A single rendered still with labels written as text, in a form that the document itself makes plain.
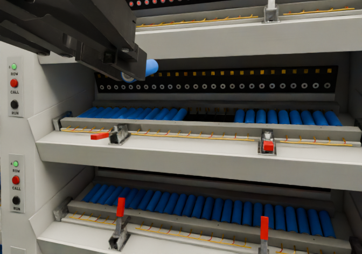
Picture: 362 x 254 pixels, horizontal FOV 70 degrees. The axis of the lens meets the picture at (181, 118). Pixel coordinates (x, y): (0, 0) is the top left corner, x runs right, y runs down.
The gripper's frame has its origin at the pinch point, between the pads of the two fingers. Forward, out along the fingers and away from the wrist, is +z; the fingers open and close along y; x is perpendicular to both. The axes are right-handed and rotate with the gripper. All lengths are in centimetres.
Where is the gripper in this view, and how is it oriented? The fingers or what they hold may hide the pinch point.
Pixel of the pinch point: (115, 56)
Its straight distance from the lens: 25.9
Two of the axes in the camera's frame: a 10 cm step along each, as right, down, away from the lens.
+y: -9.5, -0.4, 3.0
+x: -0.7, 9.9, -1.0
